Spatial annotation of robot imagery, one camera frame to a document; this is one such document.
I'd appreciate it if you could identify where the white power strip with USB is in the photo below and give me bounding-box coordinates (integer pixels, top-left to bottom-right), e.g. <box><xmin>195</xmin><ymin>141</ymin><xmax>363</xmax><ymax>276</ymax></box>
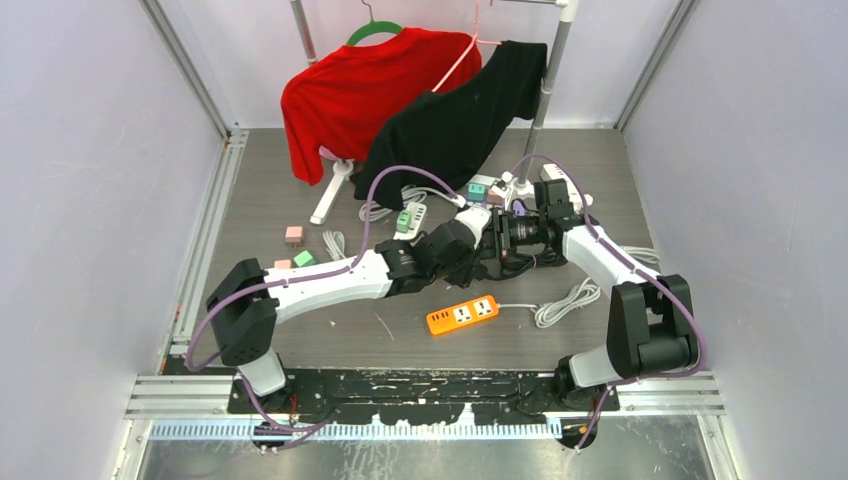
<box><xmin>535</xmin><ymin>163</ymin><xmax>583</xmax><ymax>211</ymax></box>

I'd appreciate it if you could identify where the white cable bundle left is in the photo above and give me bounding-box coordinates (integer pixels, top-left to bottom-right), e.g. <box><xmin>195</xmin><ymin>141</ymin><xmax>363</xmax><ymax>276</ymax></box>
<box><xmin>322</xmin><ymin>229</ymin><xmax>347</xmax><ymax>262</ymax></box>

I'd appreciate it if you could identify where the pink clothes hanger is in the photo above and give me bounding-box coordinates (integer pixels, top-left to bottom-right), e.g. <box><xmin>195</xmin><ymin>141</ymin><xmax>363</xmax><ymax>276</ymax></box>
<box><xmin>432</xmin><ymin>0</ymin><xmax>501</xmax><ymax>93</ymax></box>

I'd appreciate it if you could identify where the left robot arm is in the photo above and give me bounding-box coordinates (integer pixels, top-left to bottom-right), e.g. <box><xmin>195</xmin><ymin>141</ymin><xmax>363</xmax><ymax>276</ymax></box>
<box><xmin>206</xmin><ymin>219</ymin><xmax>489</xmax><ymax>413</ymax></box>

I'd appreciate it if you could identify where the red t-shirt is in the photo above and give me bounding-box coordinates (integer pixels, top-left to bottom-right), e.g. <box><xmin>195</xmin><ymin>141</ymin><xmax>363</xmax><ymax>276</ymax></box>
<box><xmin>280</xmin><ymin>27</ymin><xmax>482</xmax><ymax>185</ymax></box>

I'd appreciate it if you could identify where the teal plug adapter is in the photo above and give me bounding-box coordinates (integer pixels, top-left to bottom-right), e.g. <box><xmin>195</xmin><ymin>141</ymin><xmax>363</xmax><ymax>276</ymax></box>
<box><xmin>466</xmin><ymin>182</ymin><xmax>487</xmax><ymax>203</ymax></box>

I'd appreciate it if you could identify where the white clothes rack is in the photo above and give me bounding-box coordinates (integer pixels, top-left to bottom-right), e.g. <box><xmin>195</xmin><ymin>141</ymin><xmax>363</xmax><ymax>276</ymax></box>
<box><xmin>290</xmin><ymin>0</ymin><xmax>580</xmax><ymax>225</ymax></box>

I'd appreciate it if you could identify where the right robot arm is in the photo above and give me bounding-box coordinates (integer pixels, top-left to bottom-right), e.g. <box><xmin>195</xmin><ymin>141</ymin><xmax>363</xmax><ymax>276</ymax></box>
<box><xmin>491</xmin><ymin>179</ymin><xmax>706</xmax><ymax>411</ymax></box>

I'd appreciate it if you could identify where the green clothes hanger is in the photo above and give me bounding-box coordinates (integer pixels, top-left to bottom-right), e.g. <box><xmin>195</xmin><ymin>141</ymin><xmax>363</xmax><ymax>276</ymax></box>
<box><xmin>346</xmin><ymin>0</ymin><xmax>404</xmax><ymax>46</ymax></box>

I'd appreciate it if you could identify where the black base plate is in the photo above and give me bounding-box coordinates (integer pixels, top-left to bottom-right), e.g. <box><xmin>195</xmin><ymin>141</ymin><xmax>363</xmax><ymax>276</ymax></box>
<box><xmin>259</xmin><ymin>368</ymin><xmax>620</xmax><ymax>426</ymax></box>

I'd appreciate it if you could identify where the white cable of orange strip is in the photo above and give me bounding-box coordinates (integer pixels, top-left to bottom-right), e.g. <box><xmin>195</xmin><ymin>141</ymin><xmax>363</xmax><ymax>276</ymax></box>
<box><xmin>496</xmin><ymin>276</ymin><xmax>602</xmax><ymax>330</ymax></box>

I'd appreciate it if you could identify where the green plug adapter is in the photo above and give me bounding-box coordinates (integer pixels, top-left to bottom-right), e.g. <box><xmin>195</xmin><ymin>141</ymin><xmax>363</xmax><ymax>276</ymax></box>
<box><xmin>396</xmin><ymin>210</ymin><xmax>412</xmax><ymax>234</ymax></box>

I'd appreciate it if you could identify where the orange power strip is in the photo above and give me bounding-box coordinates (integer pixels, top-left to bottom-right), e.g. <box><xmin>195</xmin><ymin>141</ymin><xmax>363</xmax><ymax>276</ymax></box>
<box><xmin>426</xmin><ymin>295</ymin><xmax>500</xmax><ymax>336</ymax></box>

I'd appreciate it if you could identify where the pink adapter on purple strip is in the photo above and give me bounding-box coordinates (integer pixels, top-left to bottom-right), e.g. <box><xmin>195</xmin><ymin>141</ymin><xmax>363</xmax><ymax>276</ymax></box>
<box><xmin>486</xmin><ymin>190</ymin><xmax>504</xmax><ymax>206</ymax></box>

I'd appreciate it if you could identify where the grey cable bundle back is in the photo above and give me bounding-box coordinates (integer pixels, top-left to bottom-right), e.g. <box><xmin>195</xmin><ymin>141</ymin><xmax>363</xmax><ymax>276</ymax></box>
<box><xmin>358</xmin><ymin>184</ymin><xmax>464</xmax><ymax>224</ymax></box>

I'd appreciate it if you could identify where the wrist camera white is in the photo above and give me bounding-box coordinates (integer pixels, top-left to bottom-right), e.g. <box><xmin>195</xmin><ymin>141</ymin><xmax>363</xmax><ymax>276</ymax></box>
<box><xmin>454</xmin><ymin>203</ymin><xmax>492</xmax><ymax>246</ymax></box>
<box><xmin>487</xmin><ymin>171</ymin><xmax>524</xmax><ymax>211</ymax></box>

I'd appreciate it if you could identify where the black t-shirt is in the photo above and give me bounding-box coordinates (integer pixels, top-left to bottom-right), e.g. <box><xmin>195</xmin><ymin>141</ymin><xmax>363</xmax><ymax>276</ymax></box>
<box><xmin>354</xmin><ymin>41</ymin><xmax>548</xmax><ymax>201</ymax></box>

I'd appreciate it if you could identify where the black cable with plug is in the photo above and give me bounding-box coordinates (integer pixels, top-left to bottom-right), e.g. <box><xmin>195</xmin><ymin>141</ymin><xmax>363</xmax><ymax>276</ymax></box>
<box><xmin>486</xmin><ymin>241</ymin><xmax>568</xmax><ymax>280</ymax></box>

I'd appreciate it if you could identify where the purple power strip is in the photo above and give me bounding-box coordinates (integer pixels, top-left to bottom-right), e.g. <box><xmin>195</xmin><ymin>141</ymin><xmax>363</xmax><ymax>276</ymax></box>
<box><xmin>509</xmin><ymin>199</ymin><xmax>528</xmax><ymax>217</ymax></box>

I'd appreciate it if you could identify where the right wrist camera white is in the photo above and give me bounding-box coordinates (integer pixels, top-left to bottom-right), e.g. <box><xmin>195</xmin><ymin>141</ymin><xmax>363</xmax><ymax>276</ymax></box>
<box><xmin>487</xmin><ymin>171</ymin><xmax>524</xmax><ymax>211</ymax></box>

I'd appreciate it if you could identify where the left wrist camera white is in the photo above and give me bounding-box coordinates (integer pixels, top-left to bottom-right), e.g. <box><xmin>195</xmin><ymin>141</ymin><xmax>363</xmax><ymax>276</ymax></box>
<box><xmin>454</xmin><ymin>203</ymin><xmax>492</xmax><ymax>246</ymax></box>

